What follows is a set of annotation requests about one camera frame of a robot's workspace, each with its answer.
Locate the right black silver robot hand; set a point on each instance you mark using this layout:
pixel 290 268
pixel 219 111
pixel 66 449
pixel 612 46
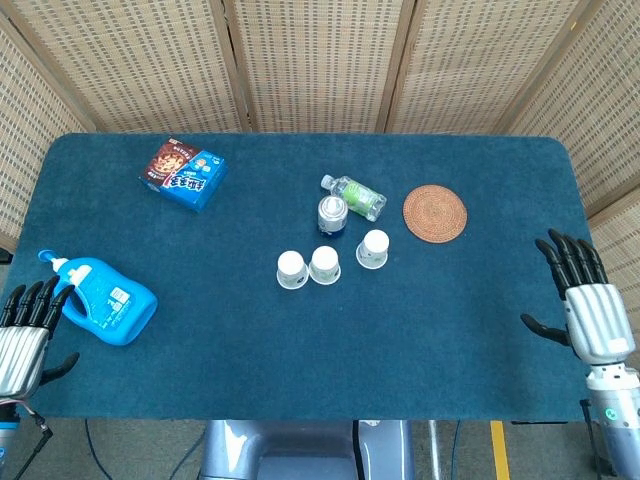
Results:
pixel 597 320

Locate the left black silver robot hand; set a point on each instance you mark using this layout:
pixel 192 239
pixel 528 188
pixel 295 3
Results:
pixel 22 355

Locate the white paper cup green flower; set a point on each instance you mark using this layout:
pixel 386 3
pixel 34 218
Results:
pixel 373 247

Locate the white paper cup fern print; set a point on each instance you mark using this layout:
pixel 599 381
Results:
pixel 292 267
pixel 325 262

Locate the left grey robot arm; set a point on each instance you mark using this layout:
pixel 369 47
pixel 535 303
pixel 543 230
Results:
pixel 6 435

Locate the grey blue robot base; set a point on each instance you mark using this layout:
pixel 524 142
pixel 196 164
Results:
pixel 300 450

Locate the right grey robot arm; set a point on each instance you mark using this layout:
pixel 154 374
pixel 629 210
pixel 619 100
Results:
pixel 620 425

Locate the blue detergent bottle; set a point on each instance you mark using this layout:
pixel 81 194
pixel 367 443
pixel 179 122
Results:
pixel 105 300

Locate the round woven rattan coaster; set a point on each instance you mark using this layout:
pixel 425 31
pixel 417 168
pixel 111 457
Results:
pixel 435 214

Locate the woven rattan screen panel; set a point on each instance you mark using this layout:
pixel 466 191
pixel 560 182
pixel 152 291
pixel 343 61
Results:
pixel 30 125
pixel 320 60
pixel 600 125
pixel 140 60
pixel 475 60

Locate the grey metal table leg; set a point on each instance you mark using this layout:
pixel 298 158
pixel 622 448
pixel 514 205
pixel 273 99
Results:
pixel 434 450

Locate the blue brown snack box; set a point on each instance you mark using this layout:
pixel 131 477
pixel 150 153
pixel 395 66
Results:
pixel 182 175

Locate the clear bottle green label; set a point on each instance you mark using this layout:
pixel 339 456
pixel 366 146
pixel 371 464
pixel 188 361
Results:
pixel 360 197

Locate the blue felt table cover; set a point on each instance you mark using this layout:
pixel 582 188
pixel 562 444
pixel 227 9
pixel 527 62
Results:
pixel 300 350

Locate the blue silver drink can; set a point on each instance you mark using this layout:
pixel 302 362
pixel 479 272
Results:
pixel 332 215

